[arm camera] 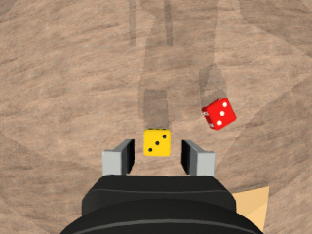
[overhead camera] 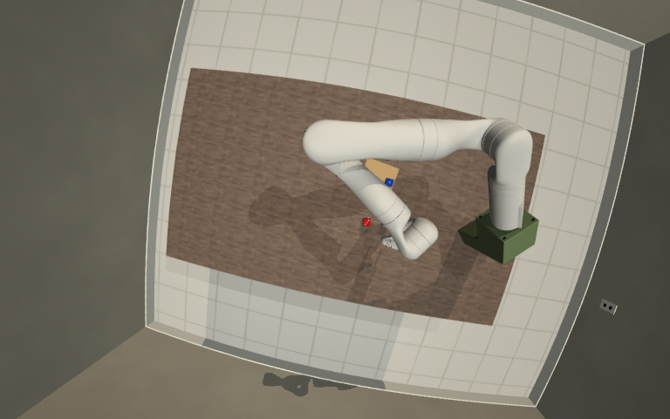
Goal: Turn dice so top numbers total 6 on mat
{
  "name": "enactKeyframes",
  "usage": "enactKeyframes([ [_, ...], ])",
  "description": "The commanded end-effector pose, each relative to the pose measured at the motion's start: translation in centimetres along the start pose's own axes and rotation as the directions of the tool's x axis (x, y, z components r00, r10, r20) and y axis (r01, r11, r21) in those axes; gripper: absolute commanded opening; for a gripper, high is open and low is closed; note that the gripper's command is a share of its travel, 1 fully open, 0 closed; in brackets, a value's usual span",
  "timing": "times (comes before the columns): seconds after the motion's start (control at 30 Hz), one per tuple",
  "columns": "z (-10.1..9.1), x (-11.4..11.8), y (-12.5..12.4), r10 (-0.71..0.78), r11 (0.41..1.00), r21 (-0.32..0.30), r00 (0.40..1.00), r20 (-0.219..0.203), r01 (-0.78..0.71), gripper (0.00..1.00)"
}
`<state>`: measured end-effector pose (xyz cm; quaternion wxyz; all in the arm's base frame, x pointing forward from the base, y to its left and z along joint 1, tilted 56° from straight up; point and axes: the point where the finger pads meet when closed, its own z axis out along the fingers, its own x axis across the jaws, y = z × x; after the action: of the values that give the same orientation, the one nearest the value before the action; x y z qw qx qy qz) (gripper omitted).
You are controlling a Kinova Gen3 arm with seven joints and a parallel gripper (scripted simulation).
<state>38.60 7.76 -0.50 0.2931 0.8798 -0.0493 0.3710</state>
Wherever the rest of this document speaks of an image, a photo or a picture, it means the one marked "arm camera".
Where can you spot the tan flat mat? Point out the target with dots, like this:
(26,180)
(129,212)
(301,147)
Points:
(252,204)

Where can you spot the red die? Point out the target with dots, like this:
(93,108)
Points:
(219,113)

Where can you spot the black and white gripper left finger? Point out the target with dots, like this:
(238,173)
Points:
(120,160)

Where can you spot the yellow die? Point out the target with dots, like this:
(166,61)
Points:
(157,142)

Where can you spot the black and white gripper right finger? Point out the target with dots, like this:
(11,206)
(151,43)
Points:
(196,161)

